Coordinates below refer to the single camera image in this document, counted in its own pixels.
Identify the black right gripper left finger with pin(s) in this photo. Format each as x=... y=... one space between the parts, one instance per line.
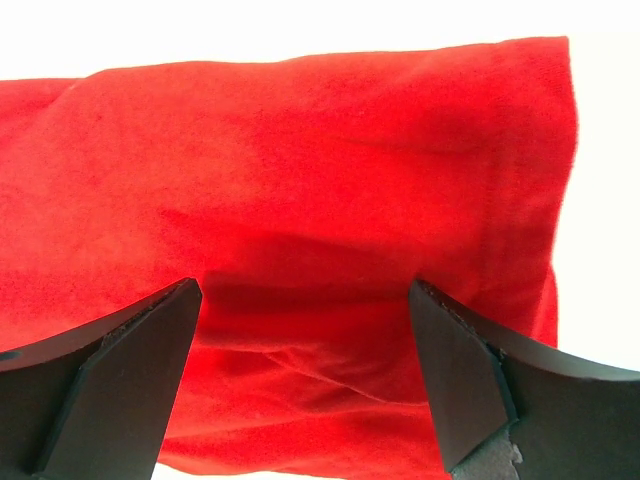
x=94 y=402

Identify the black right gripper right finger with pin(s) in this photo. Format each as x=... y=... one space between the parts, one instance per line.
x=505 y=406

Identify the red t-shirt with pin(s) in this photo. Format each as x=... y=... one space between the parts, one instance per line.
x=305 y=196

